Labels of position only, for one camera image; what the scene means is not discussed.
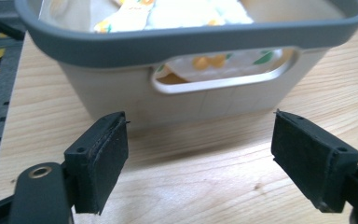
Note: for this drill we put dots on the white orange snack packets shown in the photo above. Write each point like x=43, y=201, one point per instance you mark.
x=183, y=14

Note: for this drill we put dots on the white basket with grey rim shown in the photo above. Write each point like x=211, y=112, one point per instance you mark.
x=112, y=90

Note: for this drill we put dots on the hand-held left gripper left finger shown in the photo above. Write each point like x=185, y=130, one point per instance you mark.
x=101, y=168

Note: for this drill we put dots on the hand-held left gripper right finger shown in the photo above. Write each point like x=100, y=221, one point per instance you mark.
x=310, y=161

